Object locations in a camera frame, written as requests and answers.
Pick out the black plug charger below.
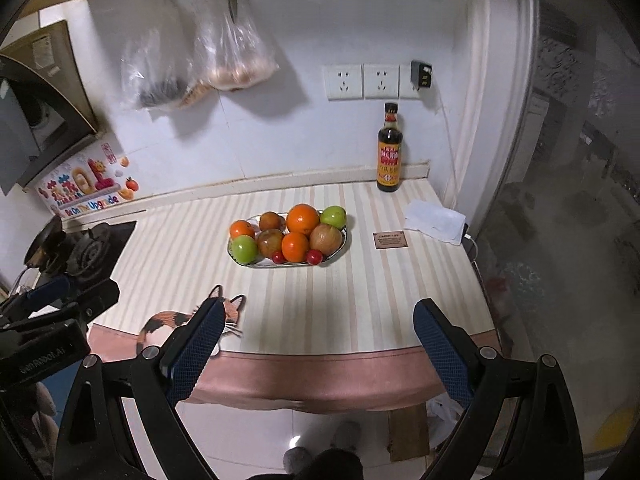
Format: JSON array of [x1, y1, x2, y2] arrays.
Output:
[[410, 60, 433, 90]]

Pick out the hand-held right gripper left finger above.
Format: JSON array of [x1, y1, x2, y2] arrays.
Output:
[[52, 298, 227, 480]]

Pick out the large green apple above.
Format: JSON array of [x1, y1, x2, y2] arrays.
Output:
[[320, 205, 348, 229]]

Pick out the colourful wall sticker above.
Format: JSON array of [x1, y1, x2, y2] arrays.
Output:
[[34, 137, 138, 218]]

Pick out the person's left forearm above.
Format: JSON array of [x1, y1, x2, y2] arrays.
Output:
[[30, 382, 58, 476]]

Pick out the small green apple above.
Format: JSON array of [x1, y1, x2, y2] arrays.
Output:
[[230, 236, 259, 264]]

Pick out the floral print plate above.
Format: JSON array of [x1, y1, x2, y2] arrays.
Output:
[[227, 212, 349, 269]]

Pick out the clear bag with dark contents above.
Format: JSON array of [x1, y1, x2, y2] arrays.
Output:
[[120, 0, 201, 111]]

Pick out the black pot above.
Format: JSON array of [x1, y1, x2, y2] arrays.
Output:
[[22, 216, 66, 268]]

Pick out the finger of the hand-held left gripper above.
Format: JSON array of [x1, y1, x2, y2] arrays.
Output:
[[30, 280, 121, 333], [0, 275, 72, 318]]

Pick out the large orange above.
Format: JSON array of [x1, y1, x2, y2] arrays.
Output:
[[286, 203, 321, 235]]

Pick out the clear bag with pale contents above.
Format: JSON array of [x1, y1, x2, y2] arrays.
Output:
[[192, 0, 280, 92]]

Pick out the grey fuzzy slipper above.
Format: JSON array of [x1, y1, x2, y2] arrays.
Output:
[[283, 447, 313, 473]]

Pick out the white wall socket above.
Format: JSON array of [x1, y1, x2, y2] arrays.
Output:
[[322, 64, 364, 101], [363, 63, 401, 100], [399, 62, 426, 99]]

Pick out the dark red apple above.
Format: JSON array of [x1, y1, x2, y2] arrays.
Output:
[[257, 228, 286, 257]]

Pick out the white cable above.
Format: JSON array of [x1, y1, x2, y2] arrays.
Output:
[[462, 230, 482, 267]]

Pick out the glass sliding door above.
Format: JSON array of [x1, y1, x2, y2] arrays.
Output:
[[480, 0, 640, 461]]

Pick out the range hood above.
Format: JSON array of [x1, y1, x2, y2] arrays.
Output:
[[0, 20, 99, 196]]

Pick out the white crumpled plastic bag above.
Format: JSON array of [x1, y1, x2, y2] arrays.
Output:
[[425, 390, 466, 448]]

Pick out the gas stove burner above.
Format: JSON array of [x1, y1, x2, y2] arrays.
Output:
[[50, 220, 138, 286]]

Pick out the white folded cloth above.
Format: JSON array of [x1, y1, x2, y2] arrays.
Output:
[[403, 199, 468, 246]]

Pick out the large pale red apple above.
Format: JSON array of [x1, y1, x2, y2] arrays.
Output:
[[309, 223, 344, 255]]

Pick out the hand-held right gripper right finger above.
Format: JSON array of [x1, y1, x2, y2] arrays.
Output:
[[413, 298, 586, 480]]

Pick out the dark soy sauce bottle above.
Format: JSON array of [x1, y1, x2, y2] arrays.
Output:
[[376, 102, 404, 193]]

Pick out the brown printed label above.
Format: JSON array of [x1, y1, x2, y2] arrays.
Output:
[[372, 231, 410, 250]]

